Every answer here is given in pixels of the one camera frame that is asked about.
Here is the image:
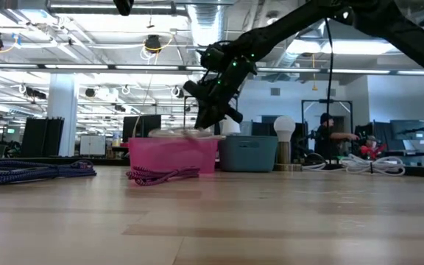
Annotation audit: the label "bulb lamp with brass base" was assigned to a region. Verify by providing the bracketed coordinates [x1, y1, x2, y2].
[272, 116, 303, 172]

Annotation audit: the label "red object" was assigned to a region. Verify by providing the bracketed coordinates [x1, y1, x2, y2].
[360, 143, 388, 160]

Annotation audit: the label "white cylindrical lampshade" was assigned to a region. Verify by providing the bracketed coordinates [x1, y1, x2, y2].
[221, 119, 241, 136]

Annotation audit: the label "grey monitor screen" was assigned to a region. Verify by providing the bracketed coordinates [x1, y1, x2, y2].
[390, 119, 424, 141]

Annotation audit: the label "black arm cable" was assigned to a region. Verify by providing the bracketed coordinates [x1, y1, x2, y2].
[323, 17, 335, 163]

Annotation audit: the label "pink translucent plastic bin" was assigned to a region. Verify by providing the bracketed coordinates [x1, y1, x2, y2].
[127, 137, 219, 174]

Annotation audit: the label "black computer monitor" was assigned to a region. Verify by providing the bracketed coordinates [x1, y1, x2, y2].
[122, 114, 162, 144]

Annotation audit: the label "white building column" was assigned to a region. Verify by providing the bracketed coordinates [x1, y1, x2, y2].
[46, 73, 80, 158]

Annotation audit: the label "white cabinet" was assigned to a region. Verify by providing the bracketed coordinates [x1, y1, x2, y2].
[79, 135, 107, 156]

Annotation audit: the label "magenta braided cable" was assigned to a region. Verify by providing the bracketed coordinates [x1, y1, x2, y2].
[125, 166, 201, 187]

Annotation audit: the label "white coiled cable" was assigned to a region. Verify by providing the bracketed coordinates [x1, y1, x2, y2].
[302, 153, 406, 177]

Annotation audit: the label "silver spiral ventilation duct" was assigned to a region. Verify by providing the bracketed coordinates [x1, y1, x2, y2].
[272, 43, 311, 69]

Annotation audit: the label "long light rail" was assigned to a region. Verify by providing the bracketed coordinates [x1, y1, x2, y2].
[0, 63, 424, 77]

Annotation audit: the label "black round base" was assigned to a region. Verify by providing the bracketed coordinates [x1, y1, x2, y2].
[303, 152, 342, 171]

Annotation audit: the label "grey-teal plastic bin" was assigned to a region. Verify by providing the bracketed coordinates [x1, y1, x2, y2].
[217, 135, 279, 173]

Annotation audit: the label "purple-blue braided cable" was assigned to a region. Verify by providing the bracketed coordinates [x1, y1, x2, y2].
[0, 160, 97, 186]

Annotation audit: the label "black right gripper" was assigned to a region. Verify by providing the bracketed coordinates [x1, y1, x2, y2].
[183, 58, 257, 130]

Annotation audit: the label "silver corrugated ventilation duct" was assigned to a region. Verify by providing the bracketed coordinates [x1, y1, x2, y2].
[186, 3, 228, 67]

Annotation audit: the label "black upright panels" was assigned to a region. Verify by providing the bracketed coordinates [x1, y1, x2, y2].
[21, 117, 65, 158]

